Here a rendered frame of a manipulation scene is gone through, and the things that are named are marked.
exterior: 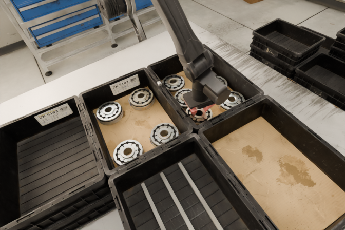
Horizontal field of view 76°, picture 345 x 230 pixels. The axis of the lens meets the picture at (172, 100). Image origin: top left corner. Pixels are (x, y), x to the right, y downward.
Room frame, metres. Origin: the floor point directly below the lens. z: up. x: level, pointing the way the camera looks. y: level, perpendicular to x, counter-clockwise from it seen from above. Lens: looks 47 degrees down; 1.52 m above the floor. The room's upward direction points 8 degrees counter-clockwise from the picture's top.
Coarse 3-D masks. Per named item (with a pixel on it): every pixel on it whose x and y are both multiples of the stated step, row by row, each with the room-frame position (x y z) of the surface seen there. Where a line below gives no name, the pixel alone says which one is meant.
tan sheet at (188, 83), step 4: (180, 72) 0.81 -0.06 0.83; (184, 76) 0.78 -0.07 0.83; (184, 80) 0.76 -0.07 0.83; (188, 80) 0.75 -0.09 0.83; (188, 84) 0.72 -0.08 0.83; (188, 88) 0.70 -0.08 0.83; (228, 88) 0.66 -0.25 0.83; (212, 108) 0.57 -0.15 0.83; (216, 108) 0.56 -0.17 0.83; (212, 112) 0.55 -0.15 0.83; (216, 112) 0.54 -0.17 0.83; (220, 112) 0.54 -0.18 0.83
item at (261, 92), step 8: (208, 48) 0.83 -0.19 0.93; (176, 56) 0.81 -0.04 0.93; (216, 56) 0.77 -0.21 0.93; (152, 64) 0.78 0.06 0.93; (152, 72) 0.72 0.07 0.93; (240, 72) 0.65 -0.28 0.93; (160, 80) 0.67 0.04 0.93; (248, 80) 0.60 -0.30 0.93; (256, 88) 0.55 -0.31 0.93; (168, 96) 0.57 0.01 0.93; (256, 96) 0.51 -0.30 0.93; (176, 104) 0.53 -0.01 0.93; (240, 104) 0.49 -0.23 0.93; (224, 112) 0.46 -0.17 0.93; (192, 120) 0.45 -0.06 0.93; (208, 120) 0.44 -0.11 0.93; (200, 128) 0.41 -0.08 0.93
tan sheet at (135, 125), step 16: (128, 96) 0.70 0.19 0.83; (96, 112) 0.63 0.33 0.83; (128, 112) 0.61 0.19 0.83; (144, 112) 0.59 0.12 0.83; (160, 112) 0.58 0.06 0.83; (112, 128) 0.54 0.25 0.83; (128, 128) 0.52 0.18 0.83; (144, 128) 0.51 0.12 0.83; (112, 144) 0.46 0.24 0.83; (144, 144) 0.44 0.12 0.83; (112, 160) 0.40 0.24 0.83
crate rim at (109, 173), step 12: (132, 72) 0.74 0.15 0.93; (108, 84) 0.69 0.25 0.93; (156, 84) 0.65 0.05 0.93; (84, 108) 0.57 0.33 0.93; (192, 132) 0.40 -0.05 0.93; (96, 144) 0.40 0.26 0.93; (168, 144) 0.37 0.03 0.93; (144, 156) 0.34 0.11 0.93; (108, 168) 0.31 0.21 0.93; (120, 168) 0.31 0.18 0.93
